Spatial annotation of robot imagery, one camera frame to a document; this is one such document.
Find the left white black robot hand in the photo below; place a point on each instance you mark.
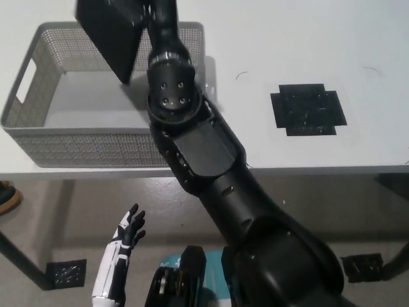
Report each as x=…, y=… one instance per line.
x=112, y=272

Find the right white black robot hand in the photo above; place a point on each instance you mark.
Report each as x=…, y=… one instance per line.
x=147, y=11

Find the black table foot plate left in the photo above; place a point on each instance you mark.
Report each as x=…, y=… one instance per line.
x=65, y=273

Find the black table foot plate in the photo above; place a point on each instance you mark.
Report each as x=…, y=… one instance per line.
x=65, y=273
x=362, y=267

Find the black table leg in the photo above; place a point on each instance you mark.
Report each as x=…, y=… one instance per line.
x=22, y=260

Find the brown black shoe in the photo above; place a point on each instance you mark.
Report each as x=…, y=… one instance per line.
x=3, y=184
x=9, y=201

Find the grey perforated plastic basket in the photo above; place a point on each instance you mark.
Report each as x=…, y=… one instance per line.
x=80, y=140

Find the black tape patch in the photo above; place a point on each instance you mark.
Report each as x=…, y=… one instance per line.
x=306, y=108

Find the black table foot plate right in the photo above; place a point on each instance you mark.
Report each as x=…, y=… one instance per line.
x=362, y=267

